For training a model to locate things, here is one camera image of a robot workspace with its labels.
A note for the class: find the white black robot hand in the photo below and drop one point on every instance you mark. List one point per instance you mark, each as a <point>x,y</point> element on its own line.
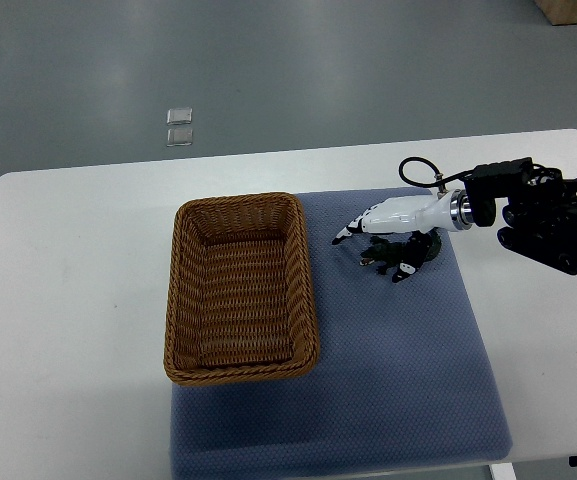
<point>397,218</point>

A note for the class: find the dark green toy crocodile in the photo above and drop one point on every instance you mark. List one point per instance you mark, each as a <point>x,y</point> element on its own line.
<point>391,254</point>

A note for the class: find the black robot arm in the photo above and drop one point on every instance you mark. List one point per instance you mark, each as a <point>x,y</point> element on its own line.
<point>541,212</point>

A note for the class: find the blue fabric mat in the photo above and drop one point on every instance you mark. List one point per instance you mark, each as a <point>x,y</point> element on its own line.
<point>402,381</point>

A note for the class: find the wooden box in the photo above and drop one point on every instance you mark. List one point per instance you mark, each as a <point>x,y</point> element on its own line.
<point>559,12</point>

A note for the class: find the white table leg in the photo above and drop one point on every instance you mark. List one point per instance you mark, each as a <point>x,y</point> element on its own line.
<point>502,471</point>

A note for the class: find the brown wicker basket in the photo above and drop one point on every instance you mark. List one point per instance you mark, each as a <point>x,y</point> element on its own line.
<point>240,302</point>

